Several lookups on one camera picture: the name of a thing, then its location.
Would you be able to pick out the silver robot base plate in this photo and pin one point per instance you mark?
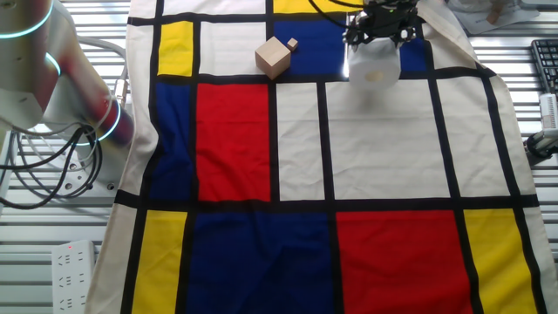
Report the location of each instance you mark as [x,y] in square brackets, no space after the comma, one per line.
[80,181]

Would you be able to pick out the colour block patterned cloth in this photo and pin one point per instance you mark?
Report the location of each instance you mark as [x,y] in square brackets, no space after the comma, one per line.
[261,174]

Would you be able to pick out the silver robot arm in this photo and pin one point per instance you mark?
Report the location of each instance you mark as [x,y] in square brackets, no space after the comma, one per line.
[22,65]

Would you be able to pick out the black keyboard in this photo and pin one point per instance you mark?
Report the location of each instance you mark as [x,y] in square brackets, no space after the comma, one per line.
[547,65]

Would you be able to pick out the white paper sheet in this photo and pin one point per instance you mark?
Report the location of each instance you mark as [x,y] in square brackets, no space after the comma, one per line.
[505,15]

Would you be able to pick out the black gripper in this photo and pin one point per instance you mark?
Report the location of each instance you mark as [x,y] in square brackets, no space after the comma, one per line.
[385,19]

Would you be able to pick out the white power strip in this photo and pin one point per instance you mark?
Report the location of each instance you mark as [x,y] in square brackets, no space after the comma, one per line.
[72,279]

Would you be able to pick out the white toilet paper roll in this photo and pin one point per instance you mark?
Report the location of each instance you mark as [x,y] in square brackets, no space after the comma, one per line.
[374,65]

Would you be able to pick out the large wooden cube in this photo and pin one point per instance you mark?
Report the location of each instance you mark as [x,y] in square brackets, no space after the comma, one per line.
[272,56]

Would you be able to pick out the small wooden cube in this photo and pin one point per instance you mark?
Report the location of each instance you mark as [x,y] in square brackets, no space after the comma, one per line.
[292,44]

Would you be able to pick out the small silver camera on mount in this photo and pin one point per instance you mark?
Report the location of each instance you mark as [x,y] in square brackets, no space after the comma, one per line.
[547,126]

